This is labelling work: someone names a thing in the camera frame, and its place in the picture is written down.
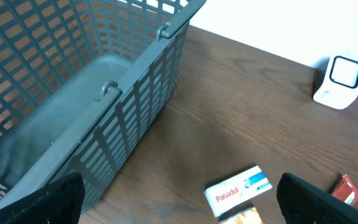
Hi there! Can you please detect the white blue Panadol box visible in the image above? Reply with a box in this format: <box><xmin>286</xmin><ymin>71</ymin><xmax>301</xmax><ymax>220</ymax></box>
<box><xmin>204</xmin><ymin>166</ymin><xmax>273</xmax><ymax>217</ymax></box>

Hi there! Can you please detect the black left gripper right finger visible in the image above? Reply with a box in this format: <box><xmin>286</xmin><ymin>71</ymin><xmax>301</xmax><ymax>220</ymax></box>
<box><xmin>277</xmin><ymin>172</ymin><xmax>358</xmax><ymax>224</ymax></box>

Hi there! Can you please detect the grey plastic basket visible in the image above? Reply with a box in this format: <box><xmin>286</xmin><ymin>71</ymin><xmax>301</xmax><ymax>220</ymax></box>
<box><xmin>0</xmin><ymin>0</ymin><xmax>203</xmax><ymax>212</ymax></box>

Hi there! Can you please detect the orange small box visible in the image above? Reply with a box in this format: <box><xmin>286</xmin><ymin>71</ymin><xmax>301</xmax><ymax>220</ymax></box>
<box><xmin>219</xmin><ymin>207</ymin><xmax>263</xmax><ymax>224</ymax></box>

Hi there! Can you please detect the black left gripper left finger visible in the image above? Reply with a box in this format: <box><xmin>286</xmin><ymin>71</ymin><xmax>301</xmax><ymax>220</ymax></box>
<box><xmin>0</xmin><ymin>172</ymin><xmax>85</xmax><ymax>224</ymax></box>

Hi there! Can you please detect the orange Top chocolate bar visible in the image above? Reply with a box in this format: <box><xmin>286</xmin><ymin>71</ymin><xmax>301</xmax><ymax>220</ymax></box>
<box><xmin>331</xmin><ymin>174</ymin><xmax>358</xmax><ymax>206</ymax></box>

